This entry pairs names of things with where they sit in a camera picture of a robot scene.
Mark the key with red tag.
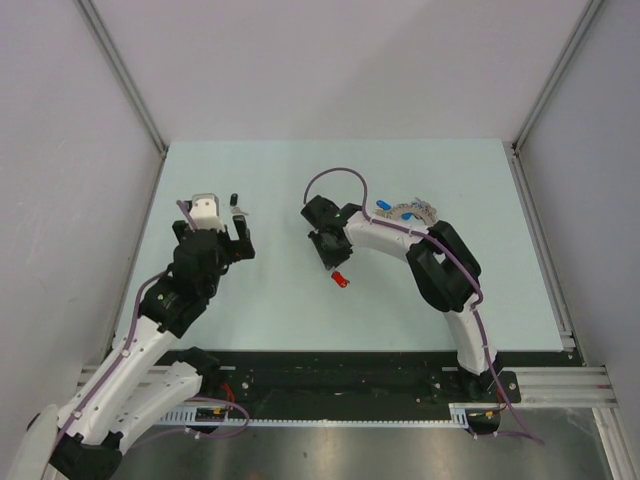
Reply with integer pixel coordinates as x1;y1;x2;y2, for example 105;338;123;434
330;270;350;289

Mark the silver disc keyring with keys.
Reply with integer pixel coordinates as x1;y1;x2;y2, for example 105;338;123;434
374;197;438;226

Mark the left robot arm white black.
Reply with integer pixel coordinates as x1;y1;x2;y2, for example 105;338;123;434
7;214;255;479

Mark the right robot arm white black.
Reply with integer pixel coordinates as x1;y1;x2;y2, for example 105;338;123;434
301;195;498;401

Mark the key with black tag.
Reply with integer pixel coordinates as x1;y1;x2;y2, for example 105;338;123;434
229;193;249;216

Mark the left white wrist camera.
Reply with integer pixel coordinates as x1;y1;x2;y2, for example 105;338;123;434
189;193;225;231

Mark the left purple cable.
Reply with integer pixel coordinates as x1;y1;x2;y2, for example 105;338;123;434
49;199;251;451

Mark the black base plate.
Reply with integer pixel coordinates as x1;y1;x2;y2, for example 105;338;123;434
149;349;521;407

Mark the right aluminium corner post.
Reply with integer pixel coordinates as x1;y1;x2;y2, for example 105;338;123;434
510;0;606;151

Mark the aluminium corner post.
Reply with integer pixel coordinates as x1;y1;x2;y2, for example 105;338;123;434
510;0;606;151
73;0;168;159

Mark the white slotted cable duct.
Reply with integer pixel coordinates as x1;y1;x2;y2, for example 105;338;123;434
155;401;501;428

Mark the left aluminium corner post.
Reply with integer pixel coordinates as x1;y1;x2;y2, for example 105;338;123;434
73;0;168;159

